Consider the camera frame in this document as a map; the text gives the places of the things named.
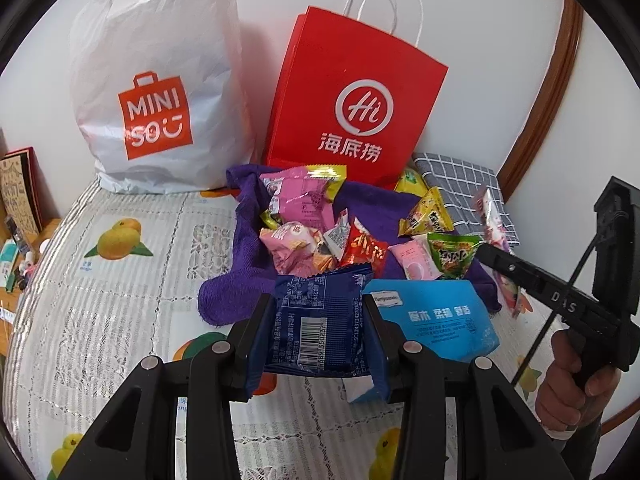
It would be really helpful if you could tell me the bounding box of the green snack packet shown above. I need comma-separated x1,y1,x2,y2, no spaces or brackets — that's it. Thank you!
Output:
426,232,484,282

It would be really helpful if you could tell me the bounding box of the white snack packet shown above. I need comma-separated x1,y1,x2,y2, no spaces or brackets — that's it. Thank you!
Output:
322,207,357,262

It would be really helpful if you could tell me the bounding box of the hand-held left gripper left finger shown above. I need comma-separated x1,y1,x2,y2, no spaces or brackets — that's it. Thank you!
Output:
57,295,275,480

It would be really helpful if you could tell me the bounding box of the patterned hardcover book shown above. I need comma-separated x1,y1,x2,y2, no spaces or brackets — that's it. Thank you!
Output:
0,147,44,237

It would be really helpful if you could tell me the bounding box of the wooden nightstand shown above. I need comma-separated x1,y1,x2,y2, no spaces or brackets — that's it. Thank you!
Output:
0,217,62,357

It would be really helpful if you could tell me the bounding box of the red paper shopping bag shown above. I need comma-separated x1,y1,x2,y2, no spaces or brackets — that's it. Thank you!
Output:
262,0,450,192

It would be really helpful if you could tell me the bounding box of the light pink snack packet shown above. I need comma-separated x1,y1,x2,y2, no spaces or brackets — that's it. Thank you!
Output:
387,239,442,282

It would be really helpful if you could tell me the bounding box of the yellow cracker snack packet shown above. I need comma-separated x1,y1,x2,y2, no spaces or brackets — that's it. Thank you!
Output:
398,187,456,237

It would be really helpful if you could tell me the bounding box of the grey checked folded cloth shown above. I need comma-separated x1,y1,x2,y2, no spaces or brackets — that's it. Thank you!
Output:
412,152,514,252

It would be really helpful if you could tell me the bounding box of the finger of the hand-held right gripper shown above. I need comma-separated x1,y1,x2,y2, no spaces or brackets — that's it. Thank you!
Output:
475,241,547,292

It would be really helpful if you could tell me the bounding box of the red snack packet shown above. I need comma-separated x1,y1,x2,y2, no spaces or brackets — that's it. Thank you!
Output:
339,217,389,279

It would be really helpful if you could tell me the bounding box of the green white tube box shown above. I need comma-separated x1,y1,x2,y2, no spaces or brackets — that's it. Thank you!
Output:
0,239,17,291

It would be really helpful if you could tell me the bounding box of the person's right hand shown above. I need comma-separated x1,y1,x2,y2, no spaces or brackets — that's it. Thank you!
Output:
535,329,609,432

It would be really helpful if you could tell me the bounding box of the large pink snack packet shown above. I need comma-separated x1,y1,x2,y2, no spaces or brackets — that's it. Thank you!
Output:
259,164,347,232

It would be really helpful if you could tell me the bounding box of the fruit print tablecloth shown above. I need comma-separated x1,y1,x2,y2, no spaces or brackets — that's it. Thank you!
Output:
0,180,617,480

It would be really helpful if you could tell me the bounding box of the pink pictured snack packet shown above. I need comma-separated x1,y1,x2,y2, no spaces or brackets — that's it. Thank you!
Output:
259,222,327,277

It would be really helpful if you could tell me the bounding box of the dark blue snack packet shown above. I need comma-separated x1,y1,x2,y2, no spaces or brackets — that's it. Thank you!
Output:
247,264,389,392

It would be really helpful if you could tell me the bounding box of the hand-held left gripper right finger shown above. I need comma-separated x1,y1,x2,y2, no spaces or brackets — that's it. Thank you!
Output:
362,293,586,480

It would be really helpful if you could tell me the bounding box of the purple towel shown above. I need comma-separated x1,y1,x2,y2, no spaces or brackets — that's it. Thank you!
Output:
198,162,504,329

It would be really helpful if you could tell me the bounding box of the black cosmetic tube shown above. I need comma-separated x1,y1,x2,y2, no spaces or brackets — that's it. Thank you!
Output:
5,216,27,257

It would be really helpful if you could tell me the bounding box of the brown wooden door frame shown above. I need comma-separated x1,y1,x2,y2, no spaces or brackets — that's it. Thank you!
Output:
497,0,584,207

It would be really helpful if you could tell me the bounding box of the white plastic shopping bag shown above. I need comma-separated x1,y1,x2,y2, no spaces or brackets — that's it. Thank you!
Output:
69,0,257,196

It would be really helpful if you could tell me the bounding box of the cartoon print snack packet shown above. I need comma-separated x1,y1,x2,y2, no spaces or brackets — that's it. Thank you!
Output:
311,239,342,277

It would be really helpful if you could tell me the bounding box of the blue tissue pack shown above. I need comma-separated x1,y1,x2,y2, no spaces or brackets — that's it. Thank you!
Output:
345,279,501,404

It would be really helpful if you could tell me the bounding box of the yellow lemon print packet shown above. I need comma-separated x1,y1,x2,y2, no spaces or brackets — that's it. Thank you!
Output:
394,167,427,197

